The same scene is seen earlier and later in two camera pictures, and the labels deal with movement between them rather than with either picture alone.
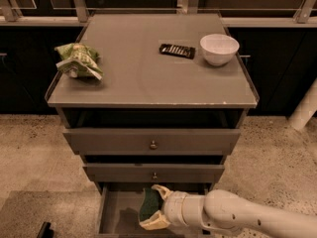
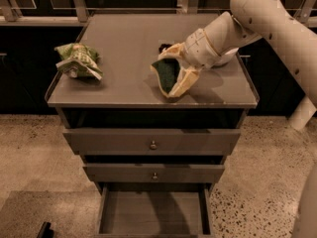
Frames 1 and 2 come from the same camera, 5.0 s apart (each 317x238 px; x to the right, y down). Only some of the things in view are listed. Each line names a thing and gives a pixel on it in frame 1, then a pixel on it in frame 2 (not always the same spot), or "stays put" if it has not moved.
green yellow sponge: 151,205 to 166,69
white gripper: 173,206 to 197,48
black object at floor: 46,231 stays put
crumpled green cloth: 80,59 stays put
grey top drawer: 151,141 stays put
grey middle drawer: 153,172 stays put
